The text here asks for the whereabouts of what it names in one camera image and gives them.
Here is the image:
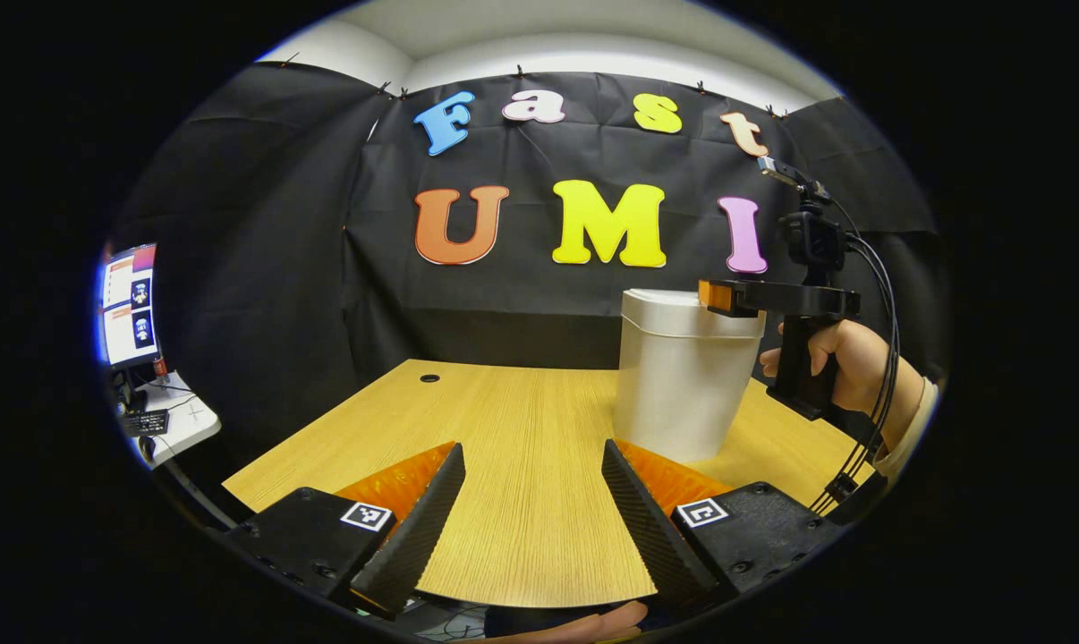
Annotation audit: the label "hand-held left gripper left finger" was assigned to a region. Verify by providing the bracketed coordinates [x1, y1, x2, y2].
[225, 442, 467, 620]

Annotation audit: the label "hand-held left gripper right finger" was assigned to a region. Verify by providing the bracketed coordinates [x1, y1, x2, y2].
[600, 438, 850, 618]

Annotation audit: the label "white desktop garbage bin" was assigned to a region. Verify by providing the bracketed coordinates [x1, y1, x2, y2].
[613, 288, 767, 464]

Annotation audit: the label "wooden desktop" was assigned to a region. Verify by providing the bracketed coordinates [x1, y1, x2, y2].
[222, 360, 876, 609]

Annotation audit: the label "white side table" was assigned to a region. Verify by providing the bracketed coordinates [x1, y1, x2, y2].
[119, 371, 223, 468]

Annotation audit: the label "black backdrop cloth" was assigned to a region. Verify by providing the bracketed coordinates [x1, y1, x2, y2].
[110, 61, 952, 475]

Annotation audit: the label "computer monitor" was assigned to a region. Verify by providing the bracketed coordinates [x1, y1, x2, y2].
[99, 243, 160, 369]

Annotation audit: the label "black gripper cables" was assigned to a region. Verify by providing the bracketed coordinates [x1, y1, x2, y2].
[812, 201, 900, 518]

